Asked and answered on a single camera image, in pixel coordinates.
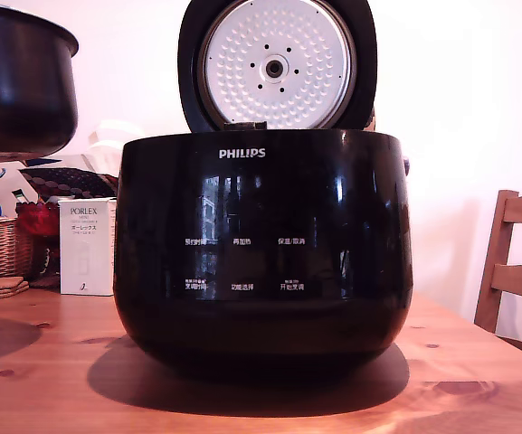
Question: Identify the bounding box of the black Philips rice cooker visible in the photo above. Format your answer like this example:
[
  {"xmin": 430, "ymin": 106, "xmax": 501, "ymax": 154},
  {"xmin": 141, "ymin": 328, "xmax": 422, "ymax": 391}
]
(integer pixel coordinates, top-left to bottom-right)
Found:
[{"xmin": 113, "ymin": 127, "xmax": 414, "ymax": 368}]

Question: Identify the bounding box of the wooden chair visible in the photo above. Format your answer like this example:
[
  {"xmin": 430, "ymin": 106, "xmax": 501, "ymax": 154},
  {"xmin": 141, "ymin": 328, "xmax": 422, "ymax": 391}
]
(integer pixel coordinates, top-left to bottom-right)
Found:
[{"xmin": 473, "ymin": 189, "xmax": 522, "ymax": 359}]

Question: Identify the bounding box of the dark patterned cloth bag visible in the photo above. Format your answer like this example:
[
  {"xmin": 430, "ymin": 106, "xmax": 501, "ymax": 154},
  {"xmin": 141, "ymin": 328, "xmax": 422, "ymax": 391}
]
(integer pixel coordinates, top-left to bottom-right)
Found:
[{"xmin": 19, "ymin": 166, "xmax": 119, "ymax": 205}]

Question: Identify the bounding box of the white plastic container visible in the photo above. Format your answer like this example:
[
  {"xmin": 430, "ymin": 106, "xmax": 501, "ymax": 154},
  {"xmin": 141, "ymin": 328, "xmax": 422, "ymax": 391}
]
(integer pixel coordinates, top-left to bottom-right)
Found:
[{"xmin": 81, "ymin": 118, "xmax": 145, "ymax": 175}]

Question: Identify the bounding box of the black cooking pot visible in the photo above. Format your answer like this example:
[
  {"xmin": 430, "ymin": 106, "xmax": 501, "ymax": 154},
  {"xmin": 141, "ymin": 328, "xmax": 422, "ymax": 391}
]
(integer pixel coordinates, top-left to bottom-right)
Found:
[{"xmin": 0, "ymin": 3, "xmax": 81, "ymax": 160}]

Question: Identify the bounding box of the stack of cork coasters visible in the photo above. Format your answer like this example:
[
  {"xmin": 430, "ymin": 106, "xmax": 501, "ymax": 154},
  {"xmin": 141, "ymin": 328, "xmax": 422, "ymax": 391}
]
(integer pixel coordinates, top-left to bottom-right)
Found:
[{"xmin": 0, "ymin": 276, "xmax": 31, "ymax": 301}]

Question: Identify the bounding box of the red scalloped bowl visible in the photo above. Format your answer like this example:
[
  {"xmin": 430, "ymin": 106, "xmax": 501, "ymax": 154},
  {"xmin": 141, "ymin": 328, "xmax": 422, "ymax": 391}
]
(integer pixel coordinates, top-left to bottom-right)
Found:
[{"xmin": 15, "ymin": 201, "xmax": 60, "ymax": 238}]

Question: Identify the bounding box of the rice cooker lid, silver plate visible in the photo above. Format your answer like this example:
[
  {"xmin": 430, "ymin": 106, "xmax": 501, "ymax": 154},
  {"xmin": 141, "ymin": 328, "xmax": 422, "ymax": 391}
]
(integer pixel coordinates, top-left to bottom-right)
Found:
[{"xmin": 176, "ymin": 0, "xmax": 378, "ymax": 133}]

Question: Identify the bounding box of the white Porlex box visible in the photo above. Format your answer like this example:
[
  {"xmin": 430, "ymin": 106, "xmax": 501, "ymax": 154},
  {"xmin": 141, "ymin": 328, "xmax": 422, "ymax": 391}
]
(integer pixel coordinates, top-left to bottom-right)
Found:
[{"xmin": 58, "ymin": 196, "xmax": 118, "ymax": 297}]

